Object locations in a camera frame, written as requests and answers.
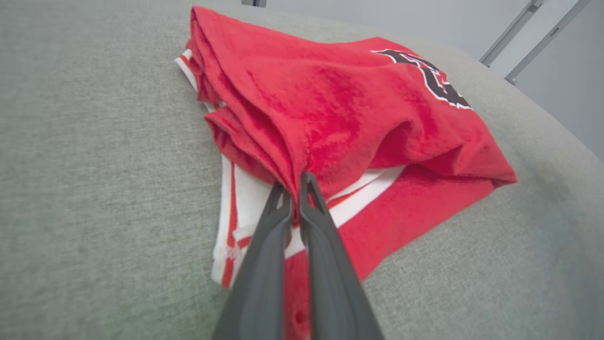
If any red basketball jersey number 23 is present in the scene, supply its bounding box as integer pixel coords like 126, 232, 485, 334
174, 5, 519, 340

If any grey metal frame bar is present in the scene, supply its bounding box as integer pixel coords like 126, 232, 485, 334
504, 0, 591, 86
479, 0, 544, 68

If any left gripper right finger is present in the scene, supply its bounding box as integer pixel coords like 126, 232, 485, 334
299, 171, 385, 340

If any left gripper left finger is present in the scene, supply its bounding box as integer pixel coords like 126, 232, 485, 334
211, 182, 294, 340

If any grey fabric sofa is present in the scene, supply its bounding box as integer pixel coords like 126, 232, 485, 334
0, 0, 604, 340

